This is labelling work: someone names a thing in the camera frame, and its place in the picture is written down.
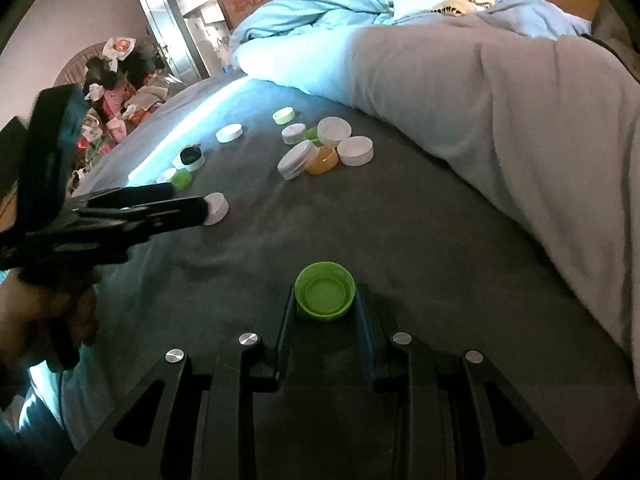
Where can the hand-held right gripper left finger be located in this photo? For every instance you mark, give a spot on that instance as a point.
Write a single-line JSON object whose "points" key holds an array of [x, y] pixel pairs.
{"points": [[286, 327]]}

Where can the person's left hand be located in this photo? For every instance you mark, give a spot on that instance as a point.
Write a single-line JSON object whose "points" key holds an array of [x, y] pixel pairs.
{"points": [[25, 320]]}

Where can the dark olive cloth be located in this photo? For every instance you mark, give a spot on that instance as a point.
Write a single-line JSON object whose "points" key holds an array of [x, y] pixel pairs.
{"points": [[615, 40]]}

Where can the white labelled bottle cap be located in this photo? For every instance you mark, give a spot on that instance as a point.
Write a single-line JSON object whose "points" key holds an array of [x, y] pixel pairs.
{"points": [[294, 133]]}

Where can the white cabinet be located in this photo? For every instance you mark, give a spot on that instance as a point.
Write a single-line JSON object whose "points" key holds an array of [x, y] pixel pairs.
{"points": [[205, 42]]}

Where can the black bottle cap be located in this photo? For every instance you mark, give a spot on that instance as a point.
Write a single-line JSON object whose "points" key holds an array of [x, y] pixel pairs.
{"points": [[190, 155]]}

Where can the wide white ribbed lid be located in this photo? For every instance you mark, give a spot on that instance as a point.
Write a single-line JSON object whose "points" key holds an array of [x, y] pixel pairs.
{"points": [[296, 160]]}

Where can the black screen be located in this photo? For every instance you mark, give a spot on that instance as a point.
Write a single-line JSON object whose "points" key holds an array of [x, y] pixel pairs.
{"points": [[12, 160]]}

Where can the yellow printed cloth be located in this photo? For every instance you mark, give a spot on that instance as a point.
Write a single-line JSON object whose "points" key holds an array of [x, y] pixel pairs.
{"points": [[470, 2]]}

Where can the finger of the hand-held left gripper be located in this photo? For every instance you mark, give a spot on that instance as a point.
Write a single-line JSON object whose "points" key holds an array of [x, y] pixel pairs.
{"points": [[135, 194], [170, 215]]}

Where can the pale yellow bottle cap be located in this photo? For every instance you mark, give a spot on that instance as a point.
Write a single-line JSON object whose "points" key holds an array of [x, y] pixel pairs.
{"points": [[283, 115]]}

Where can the green bottle cap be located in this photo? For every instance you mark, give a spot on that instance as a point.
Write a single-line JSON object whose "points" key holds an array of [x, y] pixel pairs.
{"points": [[325, 292], [181, 178], [311, 135]]}

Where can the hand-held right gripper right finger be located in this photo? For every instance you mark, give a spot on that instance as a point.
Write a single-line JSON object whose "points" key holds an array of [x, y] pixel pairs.
{"points": [[365, 332]]}

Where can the light blue duvet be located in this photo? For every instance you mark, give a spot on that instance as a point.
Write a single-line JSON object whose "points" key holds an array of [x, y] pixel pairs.
{"points": [[300, 35]]}

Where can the arched striped chair back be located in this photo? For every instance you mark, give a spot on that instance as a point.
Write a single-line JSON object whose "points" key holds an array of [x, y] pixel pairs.
{"points": [[70, 67]]}

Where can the pale grey fleece blanket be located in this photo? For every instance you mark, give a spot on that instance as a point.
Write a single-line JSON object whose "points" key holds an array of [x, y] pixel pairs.
{"points": [[500, 110]]}

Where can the white door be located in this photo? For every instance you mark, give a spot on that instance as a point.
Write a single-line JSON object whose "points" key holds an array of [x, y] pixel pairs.
{"points": [[162, 20]]}

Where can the orange bottle cap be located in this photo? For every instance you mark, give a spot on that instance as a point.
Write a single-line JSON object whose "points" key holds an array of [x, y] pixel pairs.
{"points": [[325, 162]]}

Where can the flat white bottle cap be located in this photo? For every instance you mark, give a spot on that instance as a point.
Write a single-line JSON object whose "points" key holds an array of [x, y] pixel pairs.
{"points": [[229, 133]]}

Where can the pile of bags and toys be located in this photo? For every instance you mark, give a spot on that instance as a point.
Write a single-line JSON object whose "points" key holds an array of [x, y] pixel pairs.
{"points": [[130, 100]]}

